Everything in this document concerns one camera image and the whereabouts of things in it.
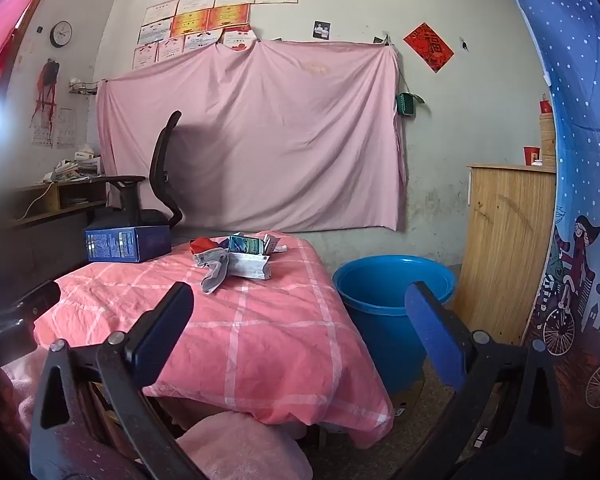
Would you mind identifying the white medicine box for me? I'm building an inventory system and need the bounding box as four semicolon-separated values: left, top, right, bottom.
226;251;272;281

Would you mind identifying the black office chair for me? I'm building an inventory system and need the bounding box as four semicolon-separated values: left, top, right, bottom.
102;110;185;231

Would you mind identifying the green wall holder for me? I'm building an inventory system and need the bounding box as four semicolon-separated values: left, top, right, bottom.
396;91;425;117

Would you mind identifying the group of wall certificates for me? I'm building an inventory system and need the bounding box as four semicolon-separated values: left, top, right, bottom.
131;0;300;72

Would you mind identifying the blue printed curtain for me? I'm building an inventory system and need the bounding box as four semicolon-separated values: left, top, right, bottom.
490;0;600;461

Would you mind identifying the brown cardboard box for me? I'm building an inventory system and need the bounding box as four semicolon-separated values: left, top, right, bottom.
390;377;426;418

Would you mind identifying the grey sock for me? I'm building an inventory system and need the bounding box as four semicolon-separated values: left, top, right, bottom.
194;249;231;295

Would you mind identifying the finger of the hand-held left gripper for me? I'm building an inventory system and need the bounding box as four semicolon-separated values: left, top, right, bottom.
10;281;61;323

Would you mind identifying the tan slatted container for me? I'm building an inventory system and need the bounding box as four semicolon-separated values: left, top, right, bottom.
539;112;556;161

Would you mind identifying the wall calendar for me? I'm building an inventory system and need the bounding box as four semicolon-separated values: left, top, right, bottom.
32;107;77;149

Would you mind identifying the pink fluffy towel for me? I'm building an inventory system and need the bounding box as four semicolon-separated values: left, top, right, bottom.
0;350;313;480

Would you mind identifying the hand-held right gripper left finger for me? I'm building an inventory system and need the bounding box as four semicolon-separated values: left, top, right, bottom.
29;281;206;480

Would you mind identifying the wooden cabinet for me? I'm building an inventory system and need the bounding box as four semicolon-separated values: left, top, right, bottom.
452;162;558;346

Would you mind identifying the red window curtain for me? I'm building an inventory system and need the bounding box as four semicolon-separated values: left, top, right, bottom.
0;0;66;96

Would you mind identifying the white cable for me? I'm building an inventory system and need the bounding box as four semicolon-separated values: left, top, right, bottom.
12;182;56;221

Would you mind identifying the wire wall shelf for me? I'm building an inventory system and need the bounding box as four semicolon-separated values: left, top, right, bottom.
68;77;101;96

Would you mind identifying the pink checked bedcover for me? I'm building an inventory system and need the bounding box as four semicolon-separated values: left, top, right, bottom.
32;232;396;451

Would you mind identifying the blue plastic bucket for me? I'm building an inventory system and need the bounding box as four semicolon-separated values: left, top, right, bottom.
331;255;457;396

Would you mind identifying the red tassel ornament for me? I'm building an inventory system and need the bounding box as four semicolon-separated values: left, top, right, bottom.
30;58;61;128

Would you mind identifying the stack of books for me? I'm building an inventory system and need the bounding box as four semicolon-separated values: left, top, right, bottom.
42;155;103;183

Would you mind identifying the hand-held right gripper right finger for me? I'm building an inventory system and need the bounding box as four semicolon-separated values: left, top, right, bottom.
390;281;566;480

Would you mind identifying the pink wall sheet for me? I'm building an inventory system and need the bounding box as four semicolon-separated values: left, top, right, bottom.
96;40;408;233

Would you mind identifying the blue cardboard box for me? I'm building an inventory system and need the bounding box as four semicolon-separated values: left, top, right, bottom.
84;225;172;264

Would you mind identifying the teal packet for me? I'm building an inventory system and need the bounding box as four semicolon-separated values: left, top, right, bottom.
228;234;267;256

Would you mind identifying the red paper wall decoration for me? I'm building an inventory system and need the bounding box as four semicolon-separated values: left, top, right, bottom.
403;22;455;74

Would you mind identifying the wooden desk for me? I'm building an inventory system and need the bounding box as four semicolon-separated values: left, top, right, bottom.
10;177;108;231

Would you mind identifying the round wall clock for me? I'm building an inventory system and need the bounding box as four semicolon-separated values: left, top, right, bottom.
49;20;73;48

